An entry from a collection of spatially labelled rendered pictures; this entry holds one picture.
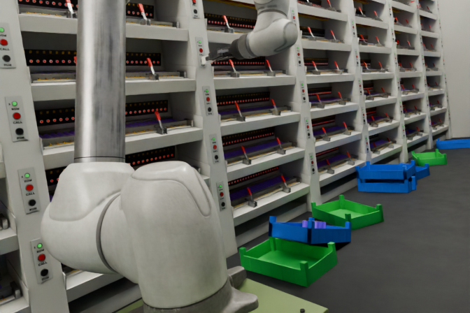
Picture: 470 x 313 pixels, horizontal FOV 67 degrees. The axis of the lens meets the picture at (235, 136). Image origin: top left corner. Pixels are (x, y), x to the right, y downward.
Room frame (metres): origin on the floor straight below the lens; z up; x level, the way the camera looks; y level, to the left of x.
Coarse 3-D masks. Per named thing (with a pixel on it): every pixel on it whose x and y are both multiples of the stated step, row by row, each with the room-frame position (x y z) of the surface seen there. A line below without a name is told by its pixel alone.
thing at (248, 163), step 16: (272, 128) 2.02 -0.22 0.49; (224, 144) 1.76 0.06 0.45; (240, 144) 1.84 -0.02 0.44; (256, 144) 1.90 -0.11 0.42; (272, 144) 1.93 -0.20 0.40; (288, 144) 1.95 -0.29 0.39; (304, 144) 1.94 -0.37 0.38; (240, 160) 1.68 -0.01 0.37; (256, 160) 1.70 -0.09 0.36; (272, 160) 1.74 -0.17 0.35; (288, 160) 1.84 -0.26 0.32; (240, 176) 1.58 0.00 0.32
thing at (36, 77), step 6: (132, 72) 1.34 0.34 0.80; (138, 72) 1.36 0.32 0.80; (144, 72) 1.37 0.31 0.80; (150, 72) 1.39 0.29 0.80; (156, 72) 1.40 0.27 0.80; (162, 72) 1.42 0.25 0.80; (168, 72) 1.44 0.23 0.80; (174, 72) 1.46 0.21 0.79; (36, 78) 1.10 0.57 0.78; (42, 78) 1.11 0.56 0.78; (48, 78) 1.12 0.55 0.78; (54, 78) 1.12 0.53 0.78; (60, 78) 1.14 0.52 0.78; (66, 78) 1.16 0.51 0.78; (72, 78) 1.17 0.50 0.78
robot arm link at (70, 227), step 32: (96, 0) 0.76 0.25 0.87; (128, 0) 0.84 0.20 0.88; (96, 32) 0.75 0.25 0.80; (96, 64) 0.73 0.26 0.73; (96, 96) 0.72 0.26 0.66; (96, 128) 0.71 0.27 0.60; (96, 160) 0.69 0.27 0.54; (64, 192) 0.67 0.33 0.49; (96, 192) 0.65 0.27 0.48; (64, 224) 0.65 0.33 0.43; (96, 224) 0.61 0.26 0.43; (64, 256) 0.65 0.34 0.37; (96, 256) 0.61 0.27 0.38
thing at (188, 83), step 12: (180, 72) 1.48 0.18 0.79; (192, 72) 1.45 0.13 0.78; (36, 84) 1.05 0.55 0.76; (48, 84) 1.07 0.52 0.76; (60, 84) 1.08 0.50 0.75; (72, 84) 1.10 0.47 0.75; (132, 84) 1.25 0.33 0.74; (144, 84) 1.28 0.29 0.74; (156, 84) 1.32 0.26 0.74; (168, 84) 1.35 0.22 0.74; (180, 84) 1.40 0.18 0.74; (192, 84) 1.44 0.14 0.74; (36, 96) 1.04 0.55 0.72; (48, 96) 1.06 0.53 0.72; (60, 96) 1.08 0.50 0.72; (72, 96) 1.11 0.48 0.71
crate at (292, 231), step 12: (276, 228) 1.37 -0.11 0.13; (288, 228) 1.33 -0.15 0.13; (300, 228) 1.30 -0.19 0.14; (312, 228) 1.27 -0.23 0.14; (324, 228) 1.32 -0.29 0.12; (336, 228) 1.38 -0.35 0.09; (348, 228) 1.45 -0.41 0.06; (300, 240) 1.29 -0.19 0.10; (312, 240) 1.26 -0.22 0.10; (324, 240) 1.32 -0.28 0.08; (336, 240) 1.38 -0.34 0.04; (348, 240) 1.44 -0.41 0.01
